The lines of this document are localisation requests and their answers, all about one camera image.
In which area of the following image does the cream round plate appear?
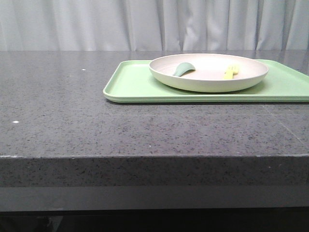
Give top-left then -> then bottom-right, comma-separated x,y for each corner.
149,53 -> 269,93

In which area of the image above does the yellow plastic fork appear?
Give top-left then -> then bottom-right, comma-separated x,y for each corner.
224,64 -> 239,80

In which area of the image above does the light green rectangular tray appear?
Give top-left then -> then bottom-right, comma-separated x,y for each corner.
103,59 -> 309,103

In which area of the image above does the teal green spoon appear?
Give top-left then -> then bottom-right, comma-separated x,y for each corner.
173,62 -> 196,77

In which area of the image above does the grey pleated curtain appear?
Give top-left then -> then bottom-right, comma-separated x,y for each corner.
0,0 -> 309,51

